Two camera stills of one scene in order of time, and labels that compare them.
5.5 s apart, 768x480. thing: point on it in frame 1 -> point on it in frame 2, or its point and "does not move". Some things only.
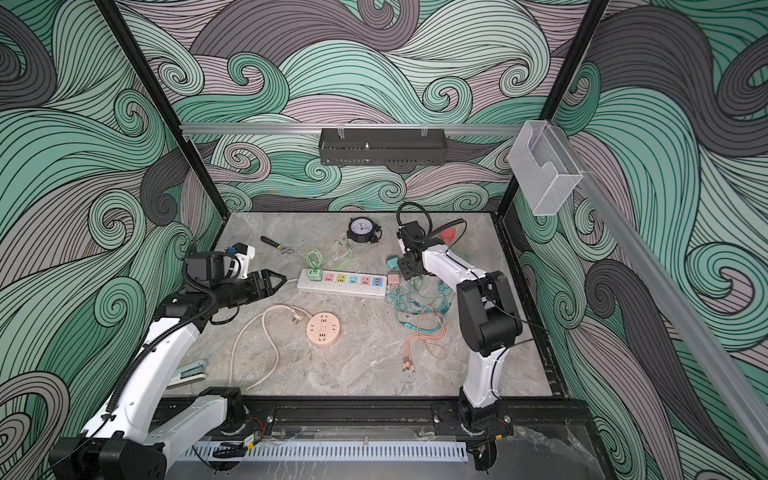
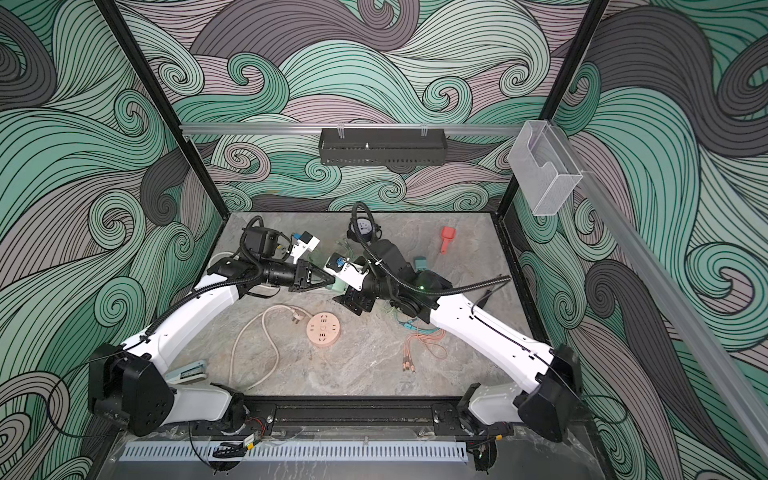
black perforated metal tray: [378, 146] does not move
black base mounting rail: [397, 417] does not move
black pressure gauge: [364, 230] does not move
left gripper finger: [268, 291] -> [314, 282]
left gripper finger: [267, 273] -> [318, 277]
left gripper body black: [245, 291] -> [301, 273]
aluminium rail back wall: [350, 129] does not move
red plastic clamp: [448, 235] does not move
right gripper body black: [407, 268] -> [365, 297]
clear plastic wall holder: [545, 170] does not move
